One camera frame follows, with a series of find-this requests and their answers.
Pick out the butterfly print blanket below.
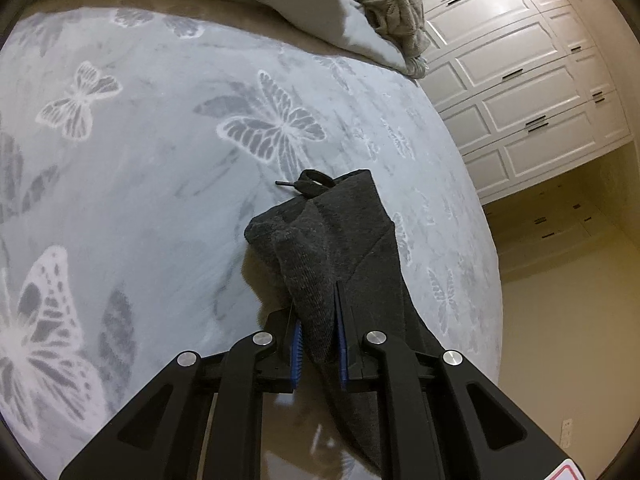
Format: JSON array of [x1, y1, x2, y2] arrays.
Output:
[[0, 7, 503, 480]]

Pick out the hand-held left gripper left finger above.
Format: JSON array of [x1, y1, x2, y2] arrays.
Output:
[[59, 309, 303, 480]]

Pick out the white panelled wardrobe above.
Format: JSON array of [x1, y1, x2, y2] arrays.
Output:
[[400, 0, 633, 206]]

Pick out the dark grey pants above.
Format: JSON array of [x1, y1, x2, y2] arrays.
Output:
[[244, 169, 453, 473]]

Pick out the light blue duvet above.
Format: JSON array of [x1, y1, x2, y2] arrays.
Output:
[[37, 0, 428, 78]]

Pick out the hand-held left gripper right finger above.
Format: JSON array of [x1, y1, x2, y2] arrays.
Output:
[[332, 280, 587, 480]]

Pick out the crumpled grey garment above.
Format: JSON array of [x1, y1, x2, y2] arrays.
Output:
[[357, 0, 431, 58]]

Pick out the beige built-in cabinet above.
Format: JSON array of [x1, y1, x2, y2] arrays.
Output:
[[482, 142, 632, 273]]

